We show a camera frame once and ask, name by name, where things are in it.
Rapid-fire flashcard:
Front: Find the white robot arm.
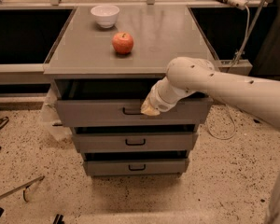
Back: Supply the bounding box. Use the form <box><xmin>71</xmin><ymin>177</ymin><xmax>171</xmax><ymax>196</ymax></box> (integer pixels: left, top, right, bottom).
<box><xmin>141</xmin><ymin>57</ymin><xmax>280</xmax><ymax>224</ymax></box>

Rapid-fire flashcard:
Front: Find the red apple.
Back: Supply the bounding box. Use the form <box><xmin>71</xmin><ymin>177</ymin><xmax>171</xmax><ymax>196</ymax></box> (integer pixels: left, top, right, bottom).
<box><xmin>112</xmin><ymin>32</ymin><xmax>133</xmax><ymax>55</ymax></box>

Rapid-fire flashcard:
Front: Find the grey metal drawer cabinet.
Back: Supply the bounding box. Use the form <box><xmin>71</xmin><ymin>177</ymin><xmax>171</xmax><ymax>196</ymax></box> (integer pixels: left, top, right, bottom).
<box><xmin>45</xmin><ymin>6</ymin><xmax>212</xmax><ymax>176</ymax></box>

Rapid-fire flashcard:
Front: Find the grey bottom drawer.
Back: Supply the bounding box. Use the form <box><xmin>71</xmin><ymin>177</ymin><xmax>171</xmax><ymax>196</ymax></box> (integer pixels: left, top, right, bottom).
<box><xmin>83</xmin><ymin>158</ymin><xmax>189</xmax><ymax>176</ymax></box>

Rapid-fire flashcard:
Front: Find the black top drawer handle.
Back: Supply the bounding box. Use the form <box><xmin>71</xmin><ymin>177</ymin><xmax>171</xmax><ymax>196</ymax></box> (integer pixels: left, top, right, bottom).
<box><xmin>122</xmin><ymin>107</ymin><xmax>142</xmax><ymax>116</ymax></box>

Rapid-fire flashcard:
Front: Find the grey drawer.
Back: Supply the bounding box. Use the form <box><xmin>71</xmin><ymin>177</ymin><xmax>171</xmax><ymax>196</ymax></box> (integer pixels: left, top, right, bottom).
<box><xmin>56</xmin><ymin>98</ymin><xmax>213</xmax><ymax>127</ymax></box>
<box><xmin>83</xmin><ymin>158</ymin><xmax>189</xmax><ymax>176</ymax></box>
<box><xmin>72</xmin><ymin>132</ymin><xmax>198</xmax><ymax>153</ymax></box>

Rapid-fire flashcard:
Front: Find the white power cable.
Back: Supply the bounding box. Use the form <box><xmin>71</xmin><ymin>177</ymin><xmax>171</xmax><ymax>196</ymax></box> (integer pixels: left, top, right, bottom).
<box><xmin>206</xmin><ymin>5</ymin><xmax>252</xmax><ymax>141</ymax></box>

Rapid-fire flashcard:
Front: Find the grey middle drawer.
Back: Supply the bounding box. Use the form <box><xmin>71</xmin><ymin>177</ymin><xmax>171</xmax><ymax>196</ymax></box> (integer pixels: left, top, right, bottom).
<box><xmin>72</xmin><ymin>132</ymin><xmax>198</xmax><ymax>153</ymax></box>

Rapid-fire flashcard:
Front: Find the metal rod on floor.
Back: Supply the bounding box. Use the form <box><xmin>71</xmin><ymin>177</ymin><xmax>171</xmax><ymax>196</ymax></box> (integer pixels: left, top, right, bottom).
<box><xmin>0</xmin><ymin>175</ymin><xmax>45</xmax><ymax>200</ymax></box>

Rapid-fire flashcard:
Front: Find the white ceramic bowl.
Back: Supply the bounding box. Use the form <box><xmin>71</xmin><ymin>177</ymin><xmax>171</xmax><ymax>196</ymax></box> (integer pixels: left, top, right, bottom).
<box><xmin>91</xmin><ymin>5</ymin><xmax>119</xmax><ymax>28</ymax></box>

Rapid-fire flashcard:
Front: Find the grey top drawer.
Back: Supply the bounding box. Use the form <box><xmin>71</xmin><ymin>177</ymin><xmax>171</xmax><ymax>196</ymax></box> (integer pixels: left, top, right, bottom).
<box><xmin>56</xmin><ymin>98</ymin><xmax>213</xmax><ymax>127</ymax></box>

